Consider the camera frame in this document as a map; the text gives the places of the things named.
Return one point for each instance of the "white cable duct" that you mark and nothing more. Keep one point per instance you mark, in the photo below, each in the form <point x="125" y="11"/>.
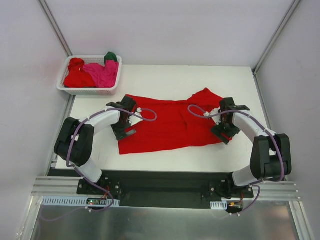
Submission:
<point x="79" y="201"/>
<point x="219" y="205"/>

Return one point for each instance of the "pink t shirt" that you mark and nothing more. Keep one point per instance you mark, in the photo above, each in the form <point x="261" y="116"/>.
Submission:
<point x="103" y="76"/>

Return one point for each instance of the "white plastic basket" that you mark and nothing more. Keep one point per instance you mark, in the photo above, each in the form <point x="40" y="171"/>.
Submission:
<point x="87" y="91"/>

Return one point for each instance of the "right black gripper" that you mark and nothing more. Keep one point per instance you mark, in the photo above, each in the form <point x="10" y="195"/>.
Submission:
<point x="225" y="131"/>

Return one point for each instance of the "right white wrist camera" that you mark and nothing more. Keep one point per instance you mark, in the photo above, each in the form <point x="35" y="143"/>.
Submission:
<point x="214" y="115"/>

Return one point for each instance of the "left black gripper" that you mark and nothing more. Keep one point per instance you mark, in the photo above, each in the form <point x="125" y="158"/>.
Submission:
<point x="123" y="131"/>

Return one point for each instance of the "left white cable duct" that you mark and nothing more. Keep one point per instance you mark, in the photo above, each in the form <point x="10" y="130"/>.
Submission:
<point x="79" y="201"/>

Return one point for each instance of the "green t shirt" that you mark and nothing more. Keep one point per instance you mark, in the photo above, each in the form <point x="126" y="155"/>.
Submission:
<point x="110" y="56"/>

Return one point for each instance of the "aluminium frame rail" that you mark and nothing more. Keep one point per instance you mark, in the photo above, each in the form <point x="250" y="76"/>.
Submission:
<point x="286" y="191"/>

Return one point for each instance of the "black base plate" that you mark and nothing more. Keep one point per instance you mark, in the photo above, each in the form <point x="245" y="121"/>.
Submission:
<point x="171" y="190"/>

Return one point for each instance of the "red t shirt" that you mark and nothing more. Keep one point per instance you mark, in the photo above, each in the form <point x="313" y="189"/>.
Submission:
<point x="179" y="124"/>
<point x="77" y="77"/>

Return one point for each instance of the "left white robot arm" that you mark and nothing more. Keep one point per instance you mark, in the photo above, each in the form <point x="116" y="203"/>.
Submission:
<point x="75" y="140"/>

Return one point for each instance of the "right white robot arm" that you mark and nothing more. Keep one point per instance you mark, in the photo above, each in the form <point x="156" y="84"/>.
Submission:
<point x="270" y="158"/>

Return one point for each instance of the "right white cable duct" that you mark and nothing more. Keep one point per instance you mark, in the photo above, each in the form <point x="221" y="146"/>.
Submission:
<point x="219" y="205"/>

